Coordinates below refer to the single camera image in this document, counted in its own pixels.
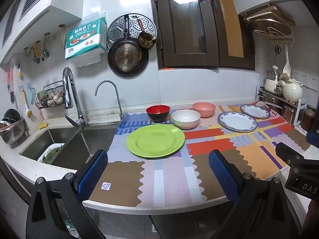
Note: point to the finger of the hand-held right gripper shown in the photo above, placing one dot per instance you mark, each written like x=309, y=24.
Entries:
x=289, y=153
x=313, y=140

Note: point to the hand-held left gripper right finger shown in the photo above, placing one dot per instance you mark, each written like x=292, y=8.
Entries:
x=221, y=176

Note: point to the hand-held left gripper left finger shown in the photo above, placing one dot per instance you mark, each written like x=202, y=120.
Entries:
x=92, y=174

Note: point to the blue floral white plate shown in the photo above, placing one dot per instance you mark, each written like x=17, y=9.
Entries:
x=255, y=110
x=236, y=122

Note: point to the pink bowl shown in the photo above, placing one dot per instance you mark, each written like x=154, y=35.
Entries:
x=203, y=109

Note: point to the red bowl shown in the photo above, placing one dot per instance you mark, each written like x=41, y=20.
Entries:
x=158, y=113

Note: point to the dish rack with bowls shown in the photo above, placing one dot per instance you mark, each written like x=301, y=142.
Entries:
x=11, y=129

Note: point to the glass jar of sauce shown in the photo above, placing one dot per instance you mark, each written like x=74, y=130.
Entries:
x=308, y=119

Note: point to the stainless steel sink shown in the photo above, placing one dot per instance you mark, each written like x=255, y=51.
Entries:
x=82, y=144

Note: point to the metal corner shelf rack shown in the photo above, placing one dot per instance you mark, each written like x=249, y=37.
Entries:
x=299, y=112

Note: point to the stainless steel pot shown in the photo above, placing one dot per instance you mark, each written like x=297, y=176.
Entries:
x=273, y=104
x=290, y=114

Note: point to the green leafy vegetables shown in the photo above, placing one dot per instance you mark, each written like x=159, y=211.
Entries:
x=52, y=154

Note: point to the colourful patchwork mat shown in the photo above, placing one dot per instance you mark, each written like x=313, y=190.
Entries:
x=172, y=179

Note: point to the white colander basket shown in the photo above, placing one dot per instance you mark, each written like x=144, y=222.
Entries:
x=46, y=151

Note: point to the cream ceramic pot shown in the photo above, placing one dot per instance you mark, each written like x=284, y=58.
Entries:
x=291, y=92

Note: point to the white bowl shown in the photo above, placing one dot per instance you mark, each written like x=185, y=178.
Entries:
x=185, y=119

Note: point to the yellow sponge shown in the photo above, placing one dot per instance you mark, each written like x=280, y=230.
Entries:
x=43, y=125

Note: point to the green plate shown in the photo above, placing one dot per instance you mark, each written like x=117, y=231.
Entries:
x=154, y=142

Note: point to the white pot with glass lid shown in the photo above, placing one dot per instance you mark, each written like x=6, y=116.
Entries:
x=270, y=84

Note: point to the thin gooseneck faucet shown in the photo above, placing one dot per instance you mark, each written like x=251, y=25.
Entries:
x=117, y=99

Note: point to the white plastic ladle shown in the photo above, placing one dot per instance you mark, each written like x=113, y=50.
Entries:
x=286, y=66

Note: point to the tall chrome kitchen faucet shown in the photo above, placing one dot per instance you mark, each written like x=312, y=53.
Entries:
x=71, y=92

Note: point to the white dish brush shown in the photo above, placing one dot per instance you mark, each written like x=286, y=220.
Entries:
x=28, y=109

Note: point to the black scissors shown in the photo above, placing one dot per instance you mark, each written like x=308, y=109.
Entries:
x=278, y=51

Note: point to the paper towel pack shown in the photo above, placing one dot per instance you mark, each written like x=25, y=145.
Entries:
x=84, y=39

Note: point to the small brass saucepan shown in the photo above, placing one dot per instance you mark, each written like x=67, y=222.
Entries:
x=146, y=41

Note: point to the round metal steamer tray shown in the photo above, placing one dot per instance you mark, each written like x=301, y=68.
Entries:
x=117, y=29

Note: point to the white wall outlet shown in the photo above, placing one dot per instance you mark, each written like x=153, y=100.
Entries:
x=300, y=76
x=313, y=82

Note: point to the brass wall water valves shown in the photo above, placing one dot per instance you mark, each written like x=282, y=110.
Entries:
x=37, y=52

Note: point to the dark brown window frame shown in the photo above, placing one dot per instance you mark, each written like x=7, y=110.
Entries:
x=214, y=29

